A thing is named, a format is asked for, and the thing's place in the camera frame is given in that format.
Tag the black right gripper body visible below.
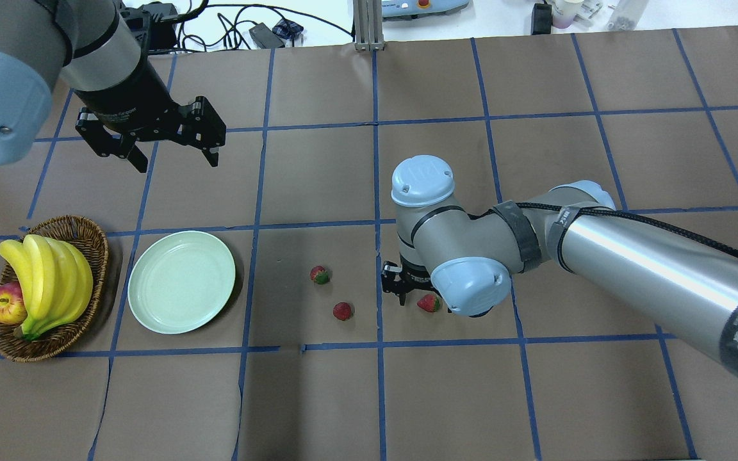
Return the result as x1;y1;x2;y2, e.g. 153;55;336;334
382;257;437;295

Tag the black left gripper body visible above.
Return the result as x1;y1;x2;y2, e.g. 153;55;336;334
74;61;184;145

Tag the red strawberry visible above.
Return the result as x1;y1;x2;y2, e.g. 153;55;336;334
332;302;354;321
309;265;331;285
416;293;442;313

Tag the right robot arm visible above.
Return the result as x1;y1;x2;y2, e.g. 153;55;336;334
381;155;738;378

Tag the pale green plate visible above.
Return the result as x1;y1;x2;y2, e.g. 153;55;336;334
127;230;236;335

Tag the black power adapter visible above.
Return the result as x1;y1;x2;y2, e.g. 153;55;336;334
249;22;285;49

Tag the yellow banana bunch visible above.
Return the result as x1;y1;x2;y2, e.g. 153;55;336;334
0;234;94;342

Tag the red yellow apple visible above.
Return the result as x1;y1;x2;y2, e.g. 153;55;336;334
0;281;28;326

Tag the brown wicker basket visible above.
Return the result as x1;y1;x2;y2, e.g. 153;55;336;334
0;215;110;362

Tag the teach pendant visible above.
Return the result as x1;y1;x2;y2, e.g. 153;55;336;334
381;0;471;19

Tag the black power brick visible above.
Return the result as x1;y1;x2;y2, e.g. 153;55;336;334
530;3;553;36

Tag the white cup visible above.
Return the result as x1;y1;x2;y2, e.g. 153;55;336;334
550;0;584;29

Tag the aluminium frame post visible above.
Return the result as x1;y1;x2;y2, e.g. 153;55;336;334
352;0;386;52

